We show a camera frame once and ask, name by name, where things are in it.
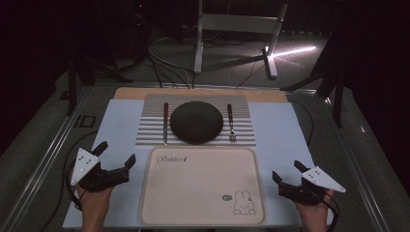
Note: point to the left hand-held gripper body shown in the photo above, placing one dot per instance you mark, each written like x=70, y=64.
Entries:
x=93, y=175

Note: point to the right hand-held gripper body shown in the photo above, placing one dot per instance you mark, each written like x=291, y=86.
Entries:
x=307, y=187

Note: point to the person's right hand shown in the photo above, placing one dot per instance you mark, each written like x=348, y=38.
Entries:
x=314, y=212

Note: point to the person's left hand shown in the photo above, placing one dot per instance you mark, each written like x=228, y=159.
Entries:
x=93, y=203

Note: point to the grey striped placemat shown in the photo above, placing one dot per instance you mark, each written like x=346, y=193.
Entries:
x=151, y=129

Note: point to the beige rabbit print mat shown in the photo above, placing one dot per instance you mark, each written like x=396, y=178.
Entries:
x=193, y=190

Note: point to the dark round plate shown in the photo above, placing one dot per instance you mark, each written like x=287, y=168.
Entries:
x=196, y=122

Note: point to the dark metal stand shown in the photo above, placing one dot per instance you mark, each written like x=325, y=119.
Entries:
x=75, y=74
x=333, y=77

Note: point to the white metal stand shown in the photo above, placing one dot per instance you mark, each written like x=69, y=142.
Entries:
x=206, y=22

